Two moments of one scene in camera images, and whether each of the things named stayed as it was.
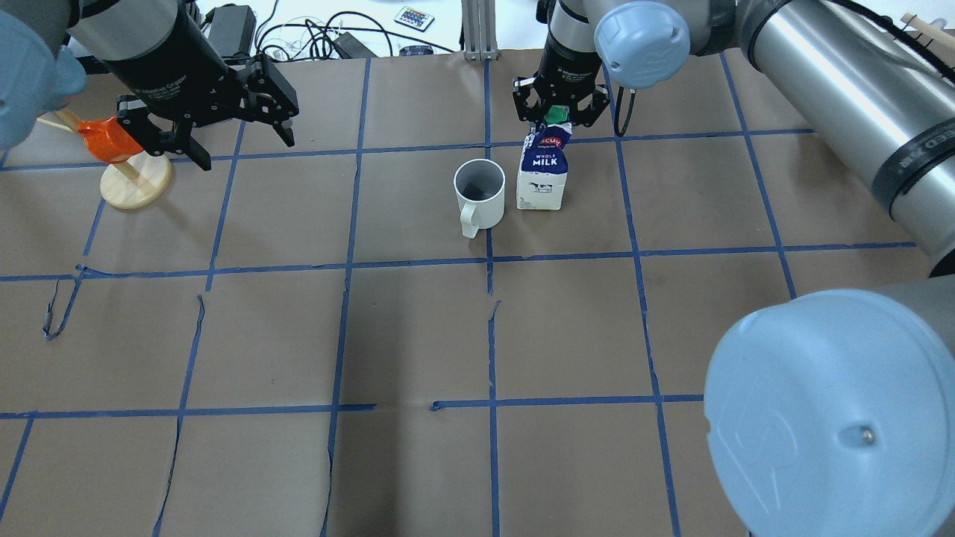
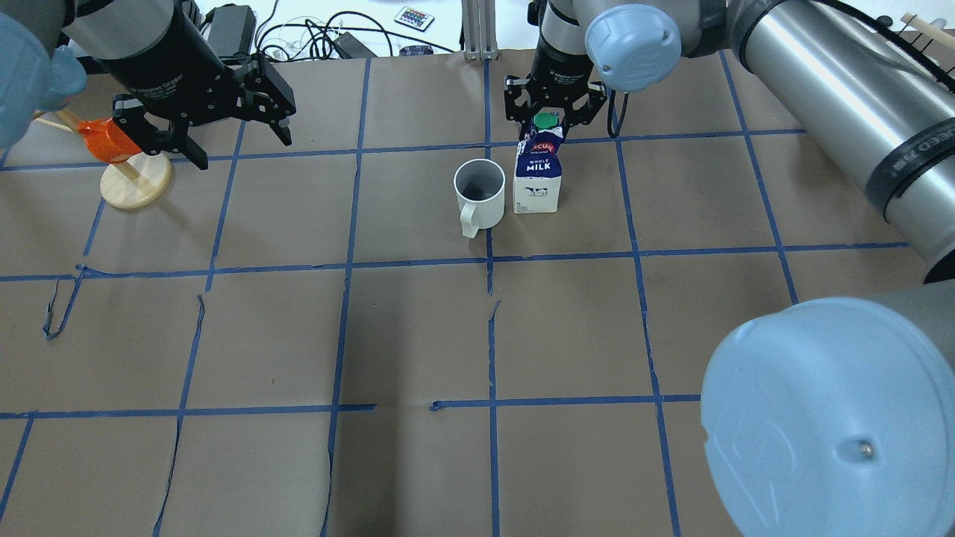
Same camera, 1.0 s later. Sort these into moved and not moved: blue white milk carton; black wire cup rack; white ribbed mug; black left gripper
Moved: black wire cup rack
Not moved: blue white milk carton; black left gripper; white ribbed mug
